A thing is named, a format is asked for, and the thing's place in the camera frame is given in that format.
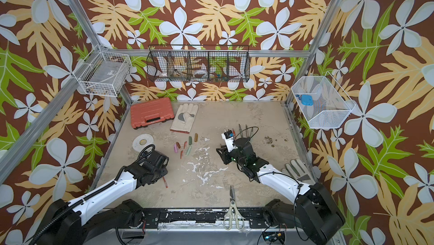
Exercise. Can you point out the white-handled scissors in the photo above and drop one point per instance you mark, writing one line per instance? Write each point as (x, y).
(233, 217)

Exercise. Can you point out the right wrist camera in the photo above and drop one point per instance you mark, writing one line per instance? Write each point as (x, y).
(229, 139)

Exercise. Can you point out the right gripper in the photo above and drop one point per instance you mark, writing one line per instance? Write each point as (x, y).
(225, 157)

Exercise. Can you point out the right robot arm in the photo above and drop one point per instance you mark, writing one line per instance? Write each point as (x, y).
(311, 207)

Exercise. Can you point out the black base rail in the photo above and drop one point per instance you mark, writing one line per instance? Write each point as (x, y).
(255, 217)

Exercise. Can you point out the grey striped work glove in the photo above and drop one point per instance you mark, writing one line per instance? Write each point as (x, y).
(298, 170)

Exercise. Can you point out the red plastic tool case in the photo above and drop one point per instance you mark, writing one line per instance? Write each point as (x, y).
(151, 112)

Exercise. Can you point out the white mesh basket right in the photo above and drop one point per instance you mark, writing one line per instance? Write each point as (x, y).
(332, 104)

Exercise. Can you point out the white tape roll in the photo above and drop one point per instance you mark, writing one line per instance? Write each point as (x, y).
(141, 141)

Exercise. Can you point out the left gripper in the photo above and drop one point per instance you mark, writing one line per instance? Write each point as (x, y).
(165, 172)

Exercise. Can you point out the black wire basket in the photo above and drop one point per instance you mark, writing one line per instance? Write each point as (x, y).
(199, 63)

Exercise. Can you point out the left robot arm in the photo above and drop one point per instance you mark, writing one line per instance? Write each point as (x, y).
(79, 220)

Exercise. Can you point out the beige work glove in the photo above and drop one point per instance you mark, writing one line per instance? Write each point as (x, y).
(184, 118)

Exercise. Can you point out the white wire basket left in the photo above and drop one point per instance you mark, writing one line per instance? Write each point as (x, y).
(103, 72)

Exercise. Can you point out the blue object in basket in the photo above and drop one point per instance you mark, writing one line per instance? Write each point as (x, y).
(306, 100)

